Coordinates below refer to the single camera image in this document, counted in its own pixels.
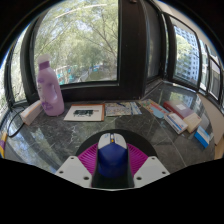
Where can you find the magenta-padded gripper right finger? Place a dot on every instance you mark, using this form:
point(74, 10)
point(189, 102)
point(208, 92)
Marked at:
point(150, 170)

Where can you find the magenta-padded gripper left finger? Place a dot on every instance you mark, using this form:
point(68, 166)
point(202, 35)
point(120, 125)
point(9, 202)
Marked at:
point(75, 170)

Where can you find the blue and white computer mouse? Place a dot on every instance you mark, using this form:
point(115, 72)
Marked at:
point(112, 160)

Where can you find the white and blue box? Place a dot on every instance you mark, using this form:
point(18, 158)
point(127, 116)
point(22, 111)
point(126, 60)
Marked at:
point(176, 123)

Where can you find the white booklet with dark picture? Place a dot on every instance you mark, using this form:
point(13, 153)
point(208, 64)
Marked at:
point(85, 112)

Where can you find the colourful pamphlet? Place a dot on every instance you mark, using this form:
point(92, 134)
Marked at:
point(153, 107)

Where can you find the cream book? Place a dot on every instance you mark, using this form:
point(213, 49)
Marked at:
point(194, 122)

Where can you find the printed paper map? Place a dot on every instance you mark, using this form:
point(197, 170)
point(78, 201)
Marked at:
point(121, 109)

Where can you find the red book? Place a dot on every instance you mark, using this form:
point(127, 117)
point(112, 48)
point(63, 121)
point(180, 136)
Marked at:
point(178, 108)

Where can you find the white and orange cardboard box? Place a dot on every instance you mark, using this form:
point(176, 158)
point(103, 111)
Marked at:
point(30, 113)

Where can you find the purple detergent bottle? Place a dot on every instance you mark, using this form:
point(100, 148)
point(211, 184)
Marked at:
point(50, 93)

